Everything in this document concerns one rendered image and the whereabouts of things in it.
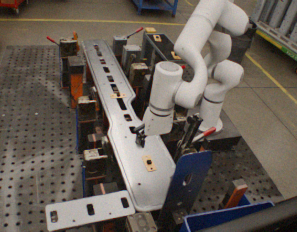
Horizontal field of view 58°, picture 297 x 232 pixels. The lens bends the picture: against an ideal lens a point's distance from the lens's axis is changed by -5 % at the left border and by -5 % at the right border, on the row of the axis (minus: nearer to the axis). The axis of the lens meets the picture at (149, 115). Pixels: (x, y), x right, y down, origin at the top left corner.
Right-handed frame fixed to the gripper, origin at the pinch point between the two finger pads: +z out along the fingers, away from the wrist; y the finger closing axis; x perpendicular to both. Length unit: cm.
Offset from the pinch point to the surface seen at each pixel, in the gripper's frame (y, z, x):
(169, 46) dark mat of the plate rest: -36, -4, -70
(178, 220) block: 2.8, 4.1, 30.6
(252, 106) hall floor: -205, 112, -140
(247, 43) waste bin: -239, 67, -222
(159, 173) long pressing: -2.2, 11.9, 6.0
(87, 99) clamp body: 17.4, 7.4, -39.8
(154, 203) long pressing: 4.6, 11.9, 18.0
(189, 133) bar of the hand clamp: -14.8, -1.2, -0.1
